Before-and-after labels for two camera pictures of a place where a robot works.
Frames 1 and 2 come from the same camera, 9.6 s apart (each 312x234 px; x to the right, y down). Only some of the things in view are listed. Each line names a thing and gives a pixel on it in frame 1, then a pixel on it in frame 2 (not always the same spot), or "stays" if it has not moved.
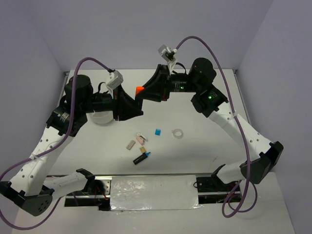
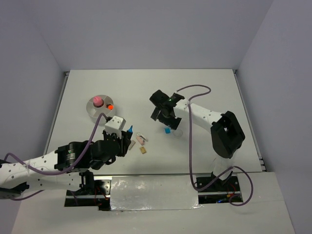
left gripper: (124, 106) to (124, 137)
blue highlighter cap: (158, 132) to (167, 130)
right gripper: (159, 88) to (173, 123)
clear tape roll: (177, 130) stays
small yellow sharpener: (143, 149) stays
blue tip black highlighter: (142, 157) to (130, 131)
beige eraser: (130, 145) stays
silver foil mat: (153, 192) stays
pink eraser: (140, 140) stays
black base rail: (209, 191) stays
